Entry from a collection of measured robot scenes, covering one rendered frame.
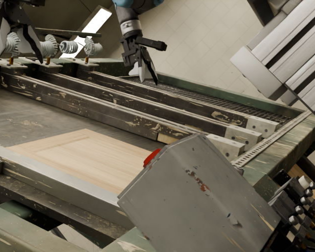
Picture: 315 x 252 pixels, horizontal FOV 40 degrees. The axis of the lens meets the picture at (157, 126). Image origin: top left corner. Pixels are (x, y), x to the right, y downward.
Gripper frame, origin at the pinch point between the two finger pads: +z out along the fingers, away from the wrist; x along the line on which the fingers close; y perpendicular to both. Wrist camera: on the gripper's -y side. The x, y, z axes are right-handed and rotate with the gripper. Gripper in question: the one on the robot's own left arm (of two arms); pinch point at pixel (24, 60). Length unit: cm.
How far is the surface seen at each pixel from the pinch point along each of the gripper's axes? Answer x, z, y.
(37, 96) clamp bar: -65, -7, 45
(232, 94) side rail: -186, 4, -8
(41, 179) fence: -0.4, 27.0, 3.8
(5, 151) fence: -4.3, 18.1, 15.0
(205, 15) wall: -555, -155, 68
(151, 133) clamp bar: -61, 20, 0
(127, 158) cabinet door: -32.7, 27.2, -2.8
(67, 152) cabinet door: -22.3, 21.3, 9.7
